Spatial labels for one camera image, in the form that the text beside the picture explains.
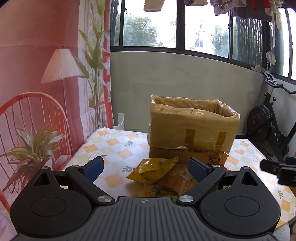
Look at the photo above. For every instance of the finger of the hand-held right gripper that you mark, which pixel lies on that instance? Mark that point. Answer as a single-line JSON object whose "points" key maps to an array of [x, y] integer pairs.
{"points": [[291, 160], [269, 165]]}

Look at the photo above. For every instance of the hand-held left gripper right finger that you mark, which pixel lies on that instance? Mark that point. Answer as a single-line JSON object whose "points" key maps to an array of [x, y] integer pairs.
{"points": [[198, 170]]}

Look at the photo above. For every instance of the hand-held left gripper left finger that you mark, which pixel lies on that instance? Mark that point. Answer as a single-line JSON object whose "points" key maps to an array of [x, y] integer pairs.
{"points": [[93, 168]]}

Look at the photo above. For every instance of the clear orange biscuit packet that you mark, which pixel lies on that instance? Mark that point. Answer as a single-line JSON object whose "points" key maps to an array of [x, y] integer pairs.
{"points": [[178, 180]]}

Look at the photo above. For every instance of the yellow snack bag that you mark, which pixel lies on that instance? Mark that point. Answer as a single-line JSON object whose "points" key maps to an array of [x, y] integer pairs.
{"points": [[150, 170]]}

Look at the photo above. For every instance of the plastic-lined cardboard box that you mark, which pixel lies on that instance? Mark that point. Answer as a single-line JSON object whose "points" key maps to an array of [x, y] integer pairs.
{"points": [[185, 122]]}

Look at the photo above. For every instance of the checkered flower tablecloth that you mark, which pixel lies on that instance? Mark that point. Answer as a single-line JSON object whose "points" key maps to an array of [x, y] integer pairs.
{"points": [[111, 148]]}

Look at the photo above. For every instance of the black exercise bike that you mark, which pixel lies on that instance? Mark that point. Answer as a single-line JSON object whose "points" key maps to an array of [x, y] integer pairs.
{"points": [[266, 125]]}

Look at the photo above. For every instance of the green yellow snack packet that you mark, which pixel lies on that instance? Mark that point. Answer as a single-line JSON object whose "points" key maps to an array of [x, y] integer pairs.
{"points": [[159, 191]]}

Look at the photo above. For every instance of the white container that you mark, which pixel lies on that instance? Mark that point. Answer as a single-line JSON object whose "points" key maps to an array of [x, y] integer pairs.
{"points": [[120, 121]]}

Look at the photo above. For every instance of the pale clutter on sill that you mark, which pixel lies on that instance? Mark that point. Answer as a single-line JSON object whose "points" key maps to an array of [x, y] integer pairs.
{"points": [[257, 69]]}

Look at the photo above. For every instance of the white hanging pouch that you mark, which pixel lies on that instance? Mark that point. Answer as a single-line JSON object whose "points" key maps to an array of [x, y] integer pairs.
{"points": [[270, 58]]}

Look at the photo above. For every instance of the printed plant backdrop cloth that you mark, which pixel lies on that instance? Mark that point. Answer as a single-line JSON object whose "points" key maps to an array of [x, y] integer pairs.
{"points": [[34, 69]]}

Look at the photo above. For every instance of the black window grille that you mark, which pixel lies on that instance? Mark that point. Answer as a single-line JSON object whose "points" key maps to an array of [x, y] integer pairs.
{"points": [[247, 39]]}

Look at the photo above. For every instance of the black framed window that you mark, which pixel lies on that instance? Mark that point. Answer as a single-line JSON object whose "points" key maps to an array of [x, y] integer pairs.
{"points": [[178, 25]]}

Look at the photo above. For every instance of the dark red hanging garment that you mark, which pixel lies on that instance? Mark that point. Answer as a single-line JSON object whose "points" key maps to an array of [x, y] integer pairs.
{"points": [[259, 9]]}

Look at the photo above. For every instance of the brown hanging garment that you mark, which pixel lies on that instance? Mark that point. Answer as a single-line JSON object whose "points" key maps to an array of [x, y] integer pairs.
{"points": [[227, 7]]}

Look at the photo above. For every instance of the beige hanging cloth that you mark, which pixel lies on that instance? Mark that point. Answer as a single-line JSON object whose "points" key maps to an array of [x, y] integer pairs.
{"points": [[152, 5]]}

